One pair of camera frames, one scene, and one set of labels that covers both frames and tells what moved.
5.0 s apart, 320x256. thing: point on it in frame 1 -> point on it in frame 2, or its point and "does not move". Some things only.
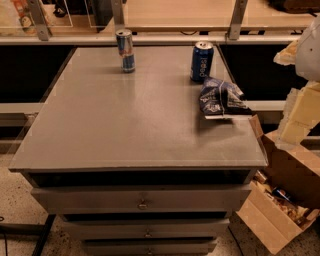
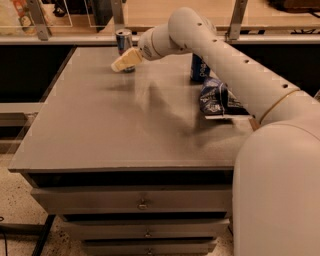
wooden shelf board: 207,15 does not move
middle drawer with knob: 146,228 does not move
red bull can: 124,38 does not move
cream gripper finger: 300,115 -> 126,60
